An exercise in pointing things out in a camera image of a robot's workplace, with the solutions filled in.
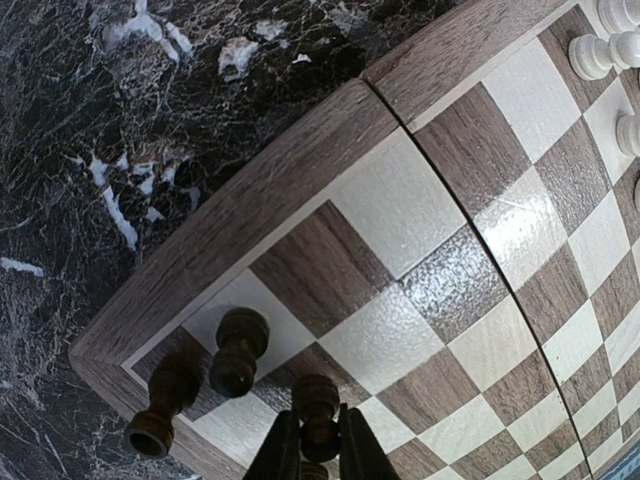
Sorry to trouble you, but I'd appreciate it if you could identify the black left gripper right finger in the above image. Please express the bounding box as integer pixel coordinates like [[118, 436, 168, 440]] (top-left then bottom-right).
[[338, 403, 400, 480]]

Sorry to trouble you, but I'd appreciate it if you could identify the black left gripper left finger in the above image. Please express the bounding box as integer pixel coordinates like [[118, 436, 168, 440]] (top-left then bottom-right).
[[243, 410, 301, 480]]

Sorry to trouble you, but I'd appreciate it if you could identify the dark chess pawn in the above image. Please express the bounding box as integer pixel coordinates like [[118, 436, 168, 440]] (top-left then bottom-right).
[[292, 374, 341, 463], [209, 307, 270, 398]]

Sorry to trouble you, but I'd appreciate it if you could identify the dark chess rook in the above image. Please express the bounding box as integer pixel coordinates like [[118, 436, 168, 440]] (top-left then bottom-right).
[[124, 352, 202, 460]]

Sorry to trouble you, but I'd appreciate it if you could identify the wooden chess board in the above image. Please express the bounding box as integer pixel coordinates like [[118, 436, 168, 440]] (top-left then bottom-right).
[[69, 1, 639, 479]]

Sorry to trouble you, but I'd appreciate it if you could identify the white chess piece row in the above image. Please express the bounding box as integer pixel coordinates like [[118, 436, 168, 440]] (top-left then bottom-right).
[[564, 1, 639, 188]]

